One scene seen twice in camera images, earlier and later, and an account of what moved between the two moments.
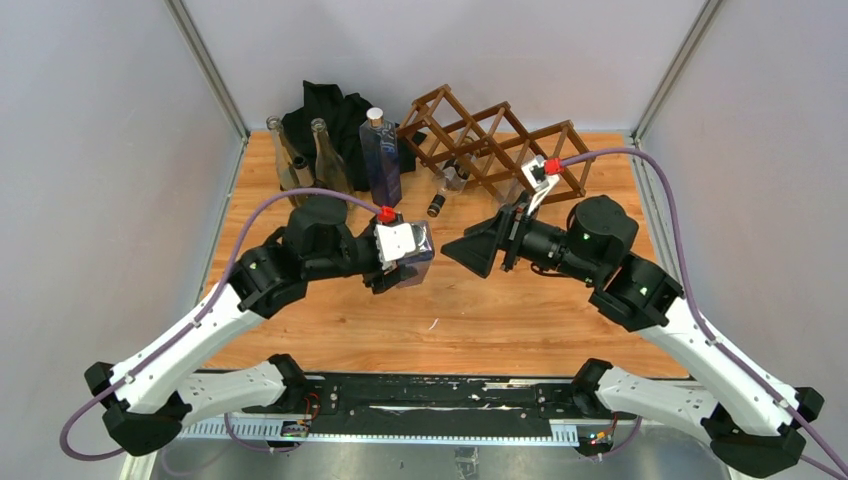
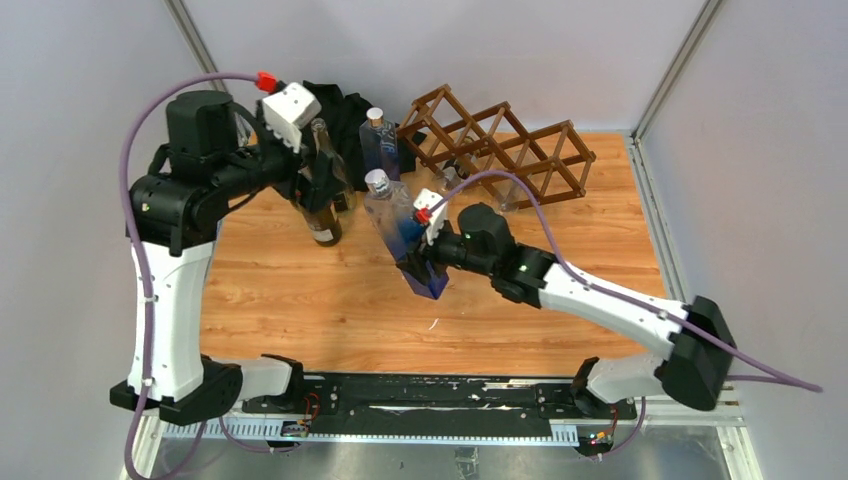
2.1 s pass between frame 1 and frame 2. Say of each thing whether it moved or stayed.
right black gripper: moved
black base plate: stayed
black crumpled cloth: stayed
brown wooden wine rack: stayed
